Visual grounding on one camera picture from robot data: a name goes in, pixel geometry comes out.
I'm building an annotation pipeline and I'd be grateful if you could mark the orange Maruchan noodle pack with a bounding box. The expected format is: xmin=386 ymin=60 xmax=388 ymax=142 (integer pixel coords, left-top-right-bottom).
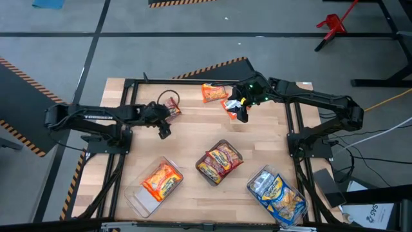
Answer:
xmin=140 ymin=162 xmax=183 ymax=203
xmin=201 ymin=82 xmax=229 ymax=104
xmin=220 ymin=98 xmax=248 ymax=121

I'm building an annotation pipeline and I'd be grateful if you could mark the red Maruchan noodle pack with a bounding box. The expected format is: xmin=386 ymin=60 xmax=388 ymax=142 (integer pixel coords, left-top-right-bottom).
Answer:
xmin=164 ymin=96 xmax=182 ymax=119
xmin=197 ymin=157 xmax=226 ymax=185
xmin=205 ymin=143 xmax=244 ymax=171

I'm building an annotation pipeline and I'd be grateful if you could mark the smoky grey plastic bin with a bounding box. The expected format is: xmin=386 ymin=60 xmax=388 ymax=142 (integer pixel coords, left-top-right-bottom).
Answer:
xmin=195 ymin=139 xmax=245 ymax=187

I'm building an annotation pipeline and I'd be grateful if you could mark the clear plastic bin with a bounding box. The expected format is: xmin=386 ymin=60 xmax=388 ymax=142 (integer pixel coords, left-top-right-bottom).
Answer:
xmin=247 ymin=164 xmax=309 ymax=229
xmin=124 ymin=156 xmax=184 ymax=219

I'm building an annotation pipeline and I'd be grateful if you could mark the blue Maruchan noodle pack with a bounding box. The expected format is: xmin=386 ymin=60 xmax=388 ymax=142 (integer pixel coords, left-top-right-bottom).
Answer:
xmin=268 ymin=189 xmax=307 ymax=227
xmin=249 ymin=169 xmax=275 ymax=194
xmin=261 ymin=173 xmax=292 ymax=210

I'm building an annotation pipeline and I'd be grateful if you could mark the red floor stand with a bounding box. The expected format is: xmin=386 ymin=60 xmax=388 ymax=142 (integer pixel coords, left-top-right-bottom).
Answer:
xmin=314 ymin=0 xmax=360 ymax=52

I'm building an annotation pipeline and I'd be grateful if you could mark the silver metal bar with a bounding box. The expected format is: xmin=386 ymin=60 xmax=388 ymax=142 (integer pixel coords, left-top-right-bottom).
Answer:
xmin=101 ymin=220 xmax=318 ymax=232

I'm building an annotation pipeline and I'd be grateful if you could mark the flat black box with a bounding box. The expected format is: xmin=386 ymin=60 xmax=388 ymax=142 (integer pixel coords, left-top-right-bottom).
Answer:
xmin=312 ymin=168 xmax=348 ymax=209

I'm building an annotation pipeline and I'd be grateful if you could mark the large hazard striped black mat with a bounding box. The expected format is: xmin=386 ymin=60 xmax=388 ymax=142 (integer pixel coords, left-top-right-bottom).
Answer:
xmin=0 ymin=57 xmax=69 ymax=158

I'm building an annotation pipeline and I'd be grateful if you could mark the blue floor mat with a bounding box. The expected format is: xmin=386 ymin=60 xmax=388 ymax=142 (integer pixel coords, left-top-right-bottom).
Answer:
xmin=32 ymin=0 xmax=67 ymax=10

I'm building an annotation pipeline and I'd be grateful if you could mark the white printed box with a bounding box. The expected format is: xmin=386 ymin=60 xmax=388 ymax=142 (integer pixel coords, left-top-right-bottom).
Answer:
xmin=341 ymin=180 xmax=403 ymax=231

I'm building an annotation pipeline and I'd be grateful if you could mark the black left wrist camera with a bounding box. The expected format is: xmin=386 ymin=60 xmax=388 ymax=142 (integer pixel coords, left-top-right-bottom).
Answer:
xmin=157 ymin=124 xmax=173 ymax=140

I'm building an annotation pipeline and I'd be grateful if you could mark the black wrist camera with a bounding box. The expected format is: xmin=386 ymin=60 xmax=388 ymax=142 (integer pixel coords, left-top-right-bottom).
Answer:
xmin=157 ymin=124 xmax=173 ymax=140
xmin=236 ymin=109 xmax=250 ymax=124

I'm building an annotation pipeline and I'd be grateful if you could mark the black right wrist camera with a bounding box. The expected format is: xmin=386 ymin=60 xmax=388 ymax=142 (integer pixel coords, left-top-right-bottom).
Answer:
xmin=236 ymin=109 xmax=250 ymax=124

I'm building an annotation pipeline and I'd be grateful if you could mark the black left wrist camera cable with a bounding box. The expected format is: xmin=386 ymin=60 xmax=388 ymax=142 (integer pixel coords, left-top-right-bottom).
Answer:
xmin=156 ymin=90 xmax=180 ymax=109

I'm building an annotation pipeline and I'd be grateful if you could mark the black aluminium table frame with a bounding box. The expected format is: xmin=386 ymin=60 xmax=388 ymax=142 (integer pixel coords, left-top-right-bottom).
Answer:
xmin=72 ymin=78 xmax=326 ymax=226

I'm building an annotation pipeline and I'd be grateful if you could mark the black metal desk frame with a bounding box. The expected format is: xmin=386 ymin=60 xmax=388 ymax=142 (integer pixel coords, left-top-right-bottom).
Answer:
xmin=350 ymin=0 xmax=412 ymax=88

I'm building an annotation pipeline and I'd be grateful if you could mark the yellow extension cord with plug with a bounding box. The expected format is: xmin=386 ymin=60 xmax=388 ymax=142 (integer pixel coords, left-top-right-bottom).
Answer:
xmin=365 ymin=88 xmax=412 ymax=113

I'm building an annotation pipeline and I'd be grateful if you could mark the white floor cable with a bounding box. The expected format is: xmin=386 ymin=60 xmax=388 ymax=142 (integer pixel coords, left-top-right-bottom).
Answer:
xmin=333 ymin=117 xmax=412 ymax=155

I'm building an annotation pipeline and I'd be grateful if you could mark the black floor cable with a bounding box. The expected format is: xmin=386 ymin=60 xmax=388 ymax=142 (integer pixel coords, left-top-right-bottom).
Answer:
xmin=318 ymin=111 xmax=412 ymax=188

